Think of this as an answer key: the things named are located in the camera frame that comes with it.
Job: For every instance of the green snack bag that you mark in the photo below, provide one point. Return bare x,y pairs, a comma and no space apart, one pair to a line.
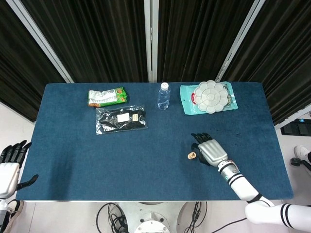
107,97

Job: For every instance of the white table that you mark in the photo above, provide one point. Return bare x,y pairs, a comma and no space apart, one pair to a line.
73,201

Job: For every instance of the black pleated curtain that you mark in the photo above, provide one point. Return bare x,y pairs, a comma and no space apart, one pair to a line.
19,72
279,60
194,36
97,36

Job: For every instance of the teal snack package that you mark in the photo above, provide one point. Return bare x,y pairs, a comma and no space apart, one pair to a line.
188,104

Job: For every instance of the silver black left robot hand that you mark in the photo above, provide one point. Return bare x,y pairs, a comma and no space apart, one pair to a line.
8,171

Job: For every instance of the white metal frame post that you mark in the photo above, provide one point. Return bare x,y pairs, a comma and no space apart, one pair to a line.
36,34
155,36
147,36
238,41

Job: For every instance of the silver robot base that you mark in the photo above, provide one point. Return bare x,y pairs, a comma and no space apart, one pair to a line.
150,218

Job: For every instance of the bagged black gloves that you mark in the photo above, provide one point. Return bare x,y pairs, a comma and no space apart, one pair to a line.
109,121

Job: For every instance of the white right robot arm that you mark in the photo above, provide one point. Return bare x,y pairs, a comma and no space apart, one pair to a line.
243,187

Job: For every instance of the white shoe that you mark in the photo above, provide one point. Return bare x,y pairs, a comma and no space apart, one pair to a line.
300,151

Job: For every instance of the black electronic device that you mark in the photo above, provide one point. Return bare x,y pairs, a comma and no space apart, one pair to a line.
295,127

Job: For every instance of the white screen base bar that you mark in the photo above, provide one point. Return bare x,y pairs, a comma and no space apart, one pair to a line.
291,116

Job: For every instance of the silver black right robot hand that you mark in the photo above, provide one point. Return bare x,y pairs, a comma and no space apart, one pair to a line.
213,151

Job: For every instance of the clear plastic water bottle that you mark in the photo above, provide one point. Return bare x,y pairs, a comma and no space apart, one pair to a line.
163,97

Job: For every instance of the black chair caster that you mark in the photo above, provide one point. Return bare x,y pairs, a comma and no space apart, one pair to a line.
295,161

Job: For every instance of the blue felt table cover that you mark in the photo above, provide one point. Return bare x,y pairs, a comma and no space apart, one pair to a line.
97,157

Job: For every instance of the white and black sneaker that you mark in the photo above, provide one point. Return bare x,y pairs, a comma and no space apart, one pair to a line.
16,208

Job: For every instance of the white flower-shaped paint palette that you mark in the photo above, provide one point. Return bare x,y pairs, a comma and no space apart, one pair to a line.
211,97

